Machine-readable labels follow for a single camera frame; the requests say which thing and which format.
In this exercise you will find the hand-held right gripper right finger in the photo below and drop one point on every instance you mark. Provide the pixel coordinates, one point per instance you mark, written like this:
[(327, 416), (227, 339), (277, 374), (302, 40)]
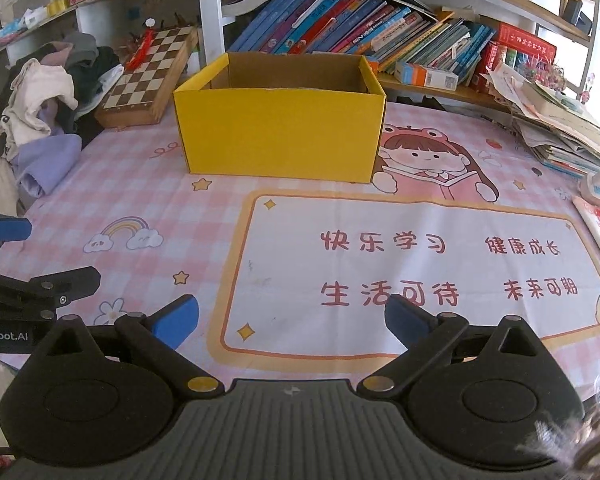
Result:
[(407, 320)]

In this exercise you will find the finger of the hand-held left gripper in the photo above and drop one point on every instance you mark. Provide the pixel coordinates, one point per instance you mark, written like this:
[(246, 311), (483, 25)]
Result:
[(45, 287), (5, 230)]

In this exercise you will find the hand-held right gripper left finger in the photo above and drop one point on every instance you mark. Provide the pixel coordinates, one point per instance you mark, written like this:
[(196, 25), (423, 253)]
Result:
[(175, 320)]

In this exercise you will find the yellow cardboard box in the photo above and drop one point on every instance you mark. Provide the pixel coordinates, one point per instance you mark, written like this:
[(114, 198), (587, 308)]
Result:
[(280, 130)]

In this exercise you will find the pink cartoon desktop mat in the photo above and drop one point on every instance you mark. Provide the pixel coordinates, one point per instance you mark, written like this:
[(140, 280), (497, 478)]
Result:
[(405, 270)]

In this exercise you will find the pile of clothes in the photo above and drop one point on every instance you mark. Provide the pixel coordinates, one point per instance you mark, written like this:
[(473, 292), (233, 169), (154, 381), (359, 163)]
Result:
[(35, 105)]

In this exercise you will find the wooden chessboard box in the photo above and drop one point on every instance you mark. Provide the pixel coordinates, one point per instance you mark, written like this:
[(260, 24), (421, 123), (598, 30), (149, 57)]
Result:
[(145, 80)]

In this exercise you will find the fluffy grey cuff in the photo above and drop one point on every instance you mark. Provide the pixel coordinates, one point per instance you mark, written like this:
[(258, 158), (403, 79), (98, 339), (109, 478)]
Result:
[(580, 440)]

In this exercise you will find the red booklet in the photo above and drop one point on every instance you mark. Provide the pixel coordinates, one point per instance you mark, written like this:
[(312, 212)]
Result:
[(597, 220)]

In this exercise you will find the stack of papers and books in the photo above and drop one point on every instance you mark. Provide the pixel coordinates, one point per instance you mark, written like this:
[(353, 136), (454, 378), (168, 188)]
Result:
[(555, 125)]

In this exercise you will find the orange white carton with barcode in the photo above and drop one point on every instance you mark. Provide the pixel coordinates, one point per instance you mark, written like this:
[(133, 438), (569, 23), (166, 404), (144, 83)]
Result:
[(425, 76)]

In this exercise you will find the colourful small figurines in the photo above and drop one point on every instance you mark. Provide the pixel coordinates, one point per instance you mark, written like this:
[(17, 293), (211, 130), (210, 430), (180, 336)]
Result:
[(545, 72)]

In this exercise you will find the white wooden bookshelf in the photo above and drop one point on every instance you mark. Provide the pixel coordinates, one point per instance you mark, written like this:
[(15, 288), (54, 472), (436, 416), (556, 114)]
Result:
[(212, 10)]

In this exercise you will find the red dictionary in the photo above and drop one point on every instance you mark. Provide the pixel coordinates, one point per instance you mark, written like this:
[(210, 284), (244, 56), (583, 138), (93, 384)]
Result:
[(525, 40)]

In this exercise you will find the row of books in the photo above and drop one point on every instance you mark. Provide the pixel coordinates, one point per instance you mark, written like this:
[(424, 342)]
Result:
[(330, 20)]

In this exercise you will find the thick dark-covered book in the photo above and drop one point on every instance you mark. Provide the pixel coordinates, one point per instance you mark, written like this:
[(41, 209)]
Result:
[(250, 0)]

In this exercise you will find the black box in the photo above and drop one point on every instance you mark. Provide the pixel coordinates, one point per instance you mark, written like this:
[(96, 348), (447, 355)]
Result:
[(577, 15)]

